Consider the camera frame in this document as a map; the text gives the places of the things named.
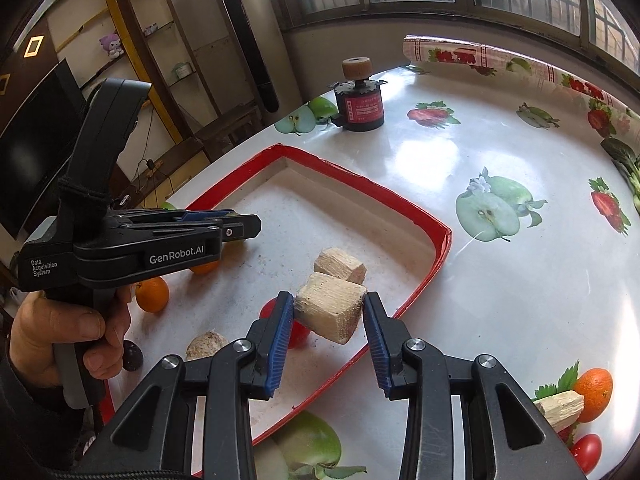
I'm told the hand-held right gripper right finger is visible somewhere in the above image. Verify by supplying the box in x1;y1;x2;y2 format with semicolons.
363;291;576;480

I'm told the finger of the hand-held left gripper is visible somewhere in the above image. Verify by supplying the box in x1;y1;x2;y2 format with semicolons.
107;213;262;243
115;208;238;222

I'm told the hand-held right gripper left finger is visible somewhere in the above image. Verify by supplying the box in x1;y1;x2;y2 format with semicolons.
75;291;296;480

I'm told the red cherry tomato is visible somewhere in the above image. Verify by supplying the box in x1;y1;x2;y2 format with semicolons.
569;433;603;476
260;297;312;350

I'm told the orange kumquat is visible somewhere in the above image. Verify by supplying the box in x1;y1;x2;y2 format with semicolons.
135;276;171;313
572;367;614;423
189;245;223;276

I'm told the beige sugarcane chunk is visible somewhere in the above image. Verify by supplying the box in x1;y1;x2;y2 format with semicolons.
532;389;585;431
314;247;367;286
294;272;368;346

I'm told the red rimmed tray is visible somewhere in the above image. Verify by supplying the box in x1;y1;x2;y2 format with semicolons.
97;143;452;478

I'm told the large brownish sugarcane chunk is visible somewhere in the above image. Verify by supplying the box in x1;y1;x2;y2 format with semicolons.
186;330;230;362

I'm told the dark purple grape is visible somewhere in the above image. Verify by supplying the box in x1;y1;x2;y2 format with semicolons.
122;339;145;372

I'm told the person's left forearm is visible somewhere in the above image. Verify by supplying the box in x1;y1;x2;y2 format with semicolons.
0;345;101;480

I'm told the person's left hand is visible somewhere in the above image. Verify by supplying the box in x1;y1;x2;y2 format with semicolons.
9;282;135;386

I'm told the black television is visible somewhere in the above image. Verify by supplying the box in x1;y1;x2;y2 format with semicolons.
0;57;88;241

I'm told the black red-label cylinder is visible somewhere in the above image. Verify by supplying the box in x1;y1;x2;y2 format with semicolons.
327;56;388;132

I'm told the long black bar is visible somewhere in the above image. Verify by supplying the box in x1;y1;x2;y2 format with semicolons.
212;0;280;113

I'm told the purple plush toy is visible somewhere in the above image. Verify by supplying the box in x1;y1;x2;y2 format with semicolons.
99;32;125;58

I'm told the wooden wall shelf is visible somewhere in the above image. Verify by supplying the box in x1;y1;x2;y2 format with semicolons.
47;0;261;161

